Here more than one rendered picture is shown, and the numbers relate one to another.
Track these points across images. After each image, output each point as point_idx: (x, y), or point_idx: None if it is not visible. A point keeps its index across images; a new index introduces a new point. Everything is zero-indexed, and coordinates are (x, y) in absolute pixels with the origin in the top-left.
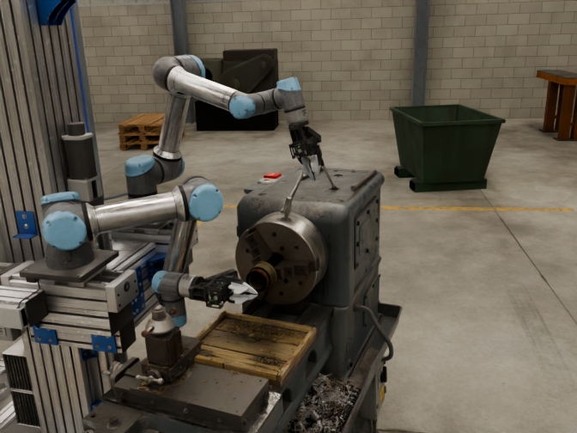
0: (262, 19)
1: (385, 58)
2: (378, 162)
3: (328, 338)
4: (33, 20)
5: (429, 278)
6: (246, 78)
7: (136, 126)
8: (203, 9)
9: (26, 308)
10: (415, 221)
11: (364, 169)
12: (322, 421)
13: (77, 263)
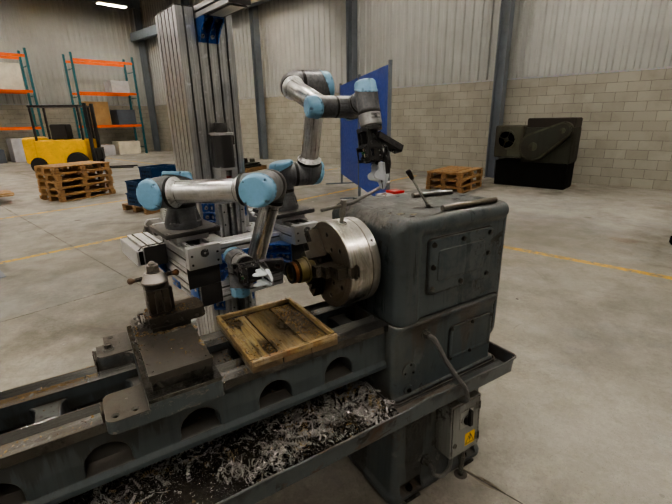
0: (575, 92)
1: None
2: (656, 229)
3: (379, 354)
4: (190, 37)
5: (640, 350)
6: (544, 142)
7: (439, 173)
8: (522, 84)
9: (144, 252)
10: (663, 290)
11: (635, 233)
12: (321, 427)
13: (178, 226)
